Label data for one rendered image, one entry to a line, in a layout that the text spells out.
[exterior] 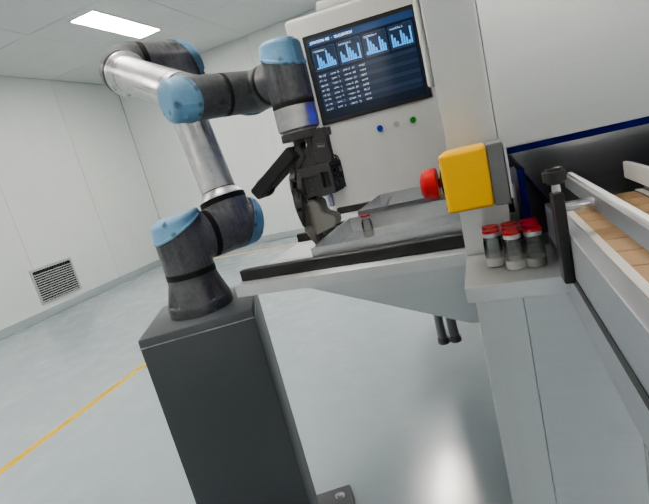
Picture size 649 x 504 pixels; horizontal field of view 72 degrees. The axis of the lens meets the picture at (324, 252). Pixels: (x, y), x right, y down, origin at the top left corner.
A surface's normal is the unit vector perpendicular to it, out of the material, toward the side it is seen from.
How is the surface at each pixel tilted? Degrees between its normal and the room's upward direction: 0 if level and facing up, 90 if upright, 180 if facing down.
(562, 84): 90
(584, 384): 90
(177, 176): 90
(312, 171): 90
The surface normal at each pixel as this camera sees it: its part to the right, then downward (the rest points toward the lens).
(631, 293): -0.24, -0.95
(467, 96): -0.31, 0.28
